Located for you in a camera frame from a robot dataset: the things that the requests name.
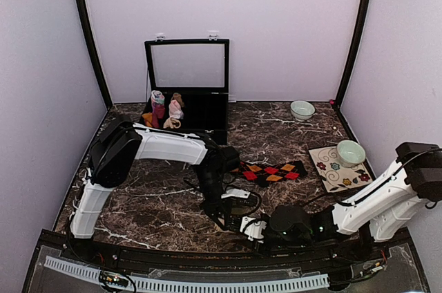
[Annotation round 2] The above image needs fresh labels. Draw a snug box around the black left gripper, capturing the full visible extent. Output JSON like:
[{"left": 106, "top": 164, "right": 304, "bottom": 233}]
[{"left": 195, "top": 169, "right": 230, "bottom": 234}]

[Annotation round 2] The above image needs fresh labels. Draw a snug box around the black argyle orange red sock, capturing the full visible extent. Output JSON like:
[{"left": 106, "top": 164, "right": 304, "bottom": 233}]
[{"left": 231, "top": 160, "right": 308, "bottom": 187}]

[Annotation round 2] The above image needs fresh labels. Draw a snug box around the striped beige maroon sock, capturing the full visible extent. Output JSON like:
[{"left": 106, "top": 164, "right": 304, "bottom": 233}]
[{"left": 215, "top": 201, "right": 257, "bottom": 232}]

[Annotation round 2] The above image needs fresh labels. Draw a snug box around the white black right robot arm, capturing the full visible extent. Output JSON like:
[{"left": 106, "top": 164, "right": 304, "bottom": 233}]
[{"left": 262, "top": 142, "right": 441, "bottom": 261}]

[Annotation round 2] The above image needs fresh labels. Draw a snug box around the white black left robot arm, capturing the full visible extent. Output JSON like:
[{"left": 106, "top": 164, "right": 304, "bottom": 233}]
[{"left": 69, "top": 115, "right": 240, "bottom": 263}]

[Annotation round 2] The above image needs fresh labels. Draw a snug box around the square floral plate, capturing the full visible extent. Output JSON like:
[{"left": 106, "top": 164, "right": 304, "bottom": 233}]
[{"left": 308, "top": 145, "right": 373, "bottom": 193}]

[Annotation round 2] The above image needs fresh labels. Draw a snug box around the pale green bowl on plate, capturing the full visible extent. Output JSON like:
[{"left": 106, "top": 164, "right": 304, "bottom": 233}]
[{"left": 336, "top": 140, "right": 366, "bottom": 168}]

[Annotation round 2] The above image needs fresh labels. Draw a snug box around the beige rolled sock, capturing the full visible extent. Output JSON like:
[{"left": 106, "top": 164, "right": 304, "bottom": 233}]
[{"left": 163, "top": 117, "right": 182, "bottom": 129}]

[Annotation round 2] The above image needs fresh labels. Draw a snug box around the small circuit board right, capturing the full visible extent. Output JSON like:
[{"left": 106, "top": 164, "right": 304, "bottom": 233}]
[{"left": 361, "top": 262, "right": 387, "bottom": 276}]

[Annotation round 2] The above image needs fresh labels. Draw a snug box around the small circuit board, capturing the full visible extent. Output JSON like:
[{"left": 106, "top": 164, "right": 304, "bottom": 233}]
[
  {"left": 98, "top": 271, "right": 129, "bottom": 290},
  {"left": 361, "top": 262, "right": 387, "bottom": 276}
]

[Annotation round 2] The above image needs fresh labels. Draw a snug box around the pink white rolled sock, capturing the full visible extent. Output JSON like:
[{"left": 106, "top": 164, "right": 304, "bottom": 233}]
[{"left": 169, "top": 100, "right": 184, "bottom": 120}]

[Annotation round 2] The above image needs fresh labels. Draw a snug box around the magenta rolled sock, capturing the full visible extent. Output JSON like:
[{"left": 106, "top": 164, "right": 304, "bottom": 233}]
[{"left": 151, "top": 102, "right": 165, "bottom": 129}]

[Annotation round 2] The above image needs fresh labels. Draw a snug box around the orange rolled sock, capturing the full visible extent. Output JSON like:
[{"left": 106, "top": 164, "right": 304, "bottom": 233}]
[{"left": 142, "top": 113, "right": 153, "bottom": 128}]

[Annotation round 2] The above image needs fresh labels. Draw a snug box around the pale green bowl at back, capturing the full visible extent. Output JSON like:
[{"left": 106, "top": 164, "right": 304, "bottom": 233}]
[{"left": 290, "top": 100, "right": 316, "bottom": 122}]

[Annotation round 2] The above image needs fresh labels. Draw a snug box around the brown rolled sock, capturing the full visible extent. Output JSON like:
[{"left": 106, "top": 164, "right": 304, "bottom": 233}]
[{"left": 172, "top": 93, "right": 185, "bottom": 108}]

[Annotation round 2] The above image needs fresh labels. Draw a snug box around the multicolour rolled sock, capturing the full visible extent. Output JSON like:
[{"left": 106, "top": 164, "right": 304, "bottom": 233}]
[{"left": 151, "top": 90, "right": 165, "bottom": 106}]

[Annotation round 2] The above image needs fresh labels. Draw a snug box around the small circuit board left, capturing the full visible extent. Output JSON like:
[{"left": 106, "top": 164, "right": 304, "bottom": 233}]
[{"left": 98, "top": 271, "right": 129, "bottom": 290}]

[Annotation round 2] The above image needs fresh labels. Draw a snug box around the black box with glass lid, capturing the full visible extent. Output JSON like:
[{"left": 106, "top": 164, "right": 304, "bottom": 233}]
[{"left": 142, "top": 39, "right": 230, "bottom": 145}]

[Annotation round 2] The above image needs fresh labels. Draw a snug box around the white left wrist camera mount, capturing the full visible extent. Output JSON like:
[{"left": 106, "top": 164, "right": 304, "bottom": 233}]
[{"left": 221, "top": 188, "right": 251, "bottom": 199}]

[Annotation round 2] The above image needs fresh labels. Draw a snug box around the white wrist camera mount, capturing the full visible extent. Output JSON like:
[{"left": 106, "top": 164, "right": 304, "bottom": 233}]
[
  {"left": 240, "top": 216, "right": 267, "bottom": 243},
  {"left": 221, "top": 188, "right": 251, "bottom": 199}
]

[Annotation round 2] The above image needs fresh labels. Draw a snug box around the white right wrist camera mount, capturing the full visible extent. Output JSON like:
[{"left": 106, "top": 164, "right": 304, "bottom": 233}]
[{"left": 240, "top": 216, "right": 267, "bottom": 243}]

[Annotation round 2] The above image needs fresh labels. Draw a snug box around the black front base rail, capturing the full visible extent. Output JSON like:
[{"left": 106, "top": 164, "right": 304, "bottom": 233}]
[{"left": 37, "top": 229, "right": 390, "bottom": 273}]

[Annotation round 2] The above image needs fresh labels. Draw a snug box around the white slotted cable duct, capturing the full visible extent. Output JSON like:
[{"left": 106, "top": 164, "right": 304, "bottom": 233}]
[{"left": 43, "top": 255, "right": 330, "bottom": 293}]

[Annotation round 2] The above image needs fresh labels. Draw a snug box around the black right frame post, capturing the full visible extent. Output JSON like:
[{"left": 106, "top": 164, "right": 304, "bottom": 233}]
[{"left": 334, "top": 0, "right": 369, "bottom": 108}]

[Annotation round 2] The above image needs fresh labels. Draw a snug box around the black frame post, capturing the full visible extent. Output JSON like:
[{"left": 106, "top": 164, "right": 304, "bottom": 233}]
[
  {"left": 75, "top": 0, "right": 113, "bottom": 109},
  {"left": 334, "top": 0, "right": 369, "bottom": 108}
]

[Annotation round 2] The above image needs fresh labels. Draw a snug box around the black left frame post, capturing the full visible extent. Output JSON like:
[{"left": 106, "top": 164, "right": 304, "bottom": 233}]
[{"left": 75, "top": 0, "right": 113, "bottom": 109}]

